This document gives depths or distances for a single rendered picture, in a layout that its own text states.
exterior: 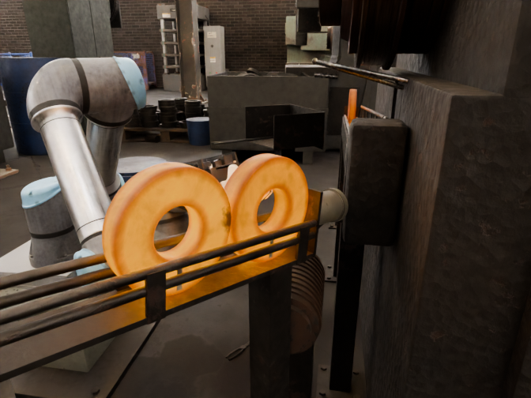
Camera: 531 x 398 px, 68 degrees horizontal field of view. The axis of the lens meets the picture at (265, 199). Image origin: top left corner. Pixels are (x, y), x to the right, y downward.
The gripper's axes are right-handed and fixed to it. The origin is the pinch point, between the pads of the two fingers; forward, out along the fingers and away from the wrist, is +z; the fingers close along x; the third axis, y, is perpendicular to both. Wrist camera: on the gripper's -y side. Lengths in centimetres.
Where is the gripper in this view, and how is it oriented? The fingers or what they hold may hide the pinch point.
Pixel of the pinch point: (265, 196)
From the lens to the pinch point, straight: 56.4
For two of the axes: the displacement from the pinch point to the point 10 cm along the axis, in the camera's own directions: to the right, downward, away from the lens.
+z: 6.7, -0.5, -7.4
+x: 7.1, -2.4, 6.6
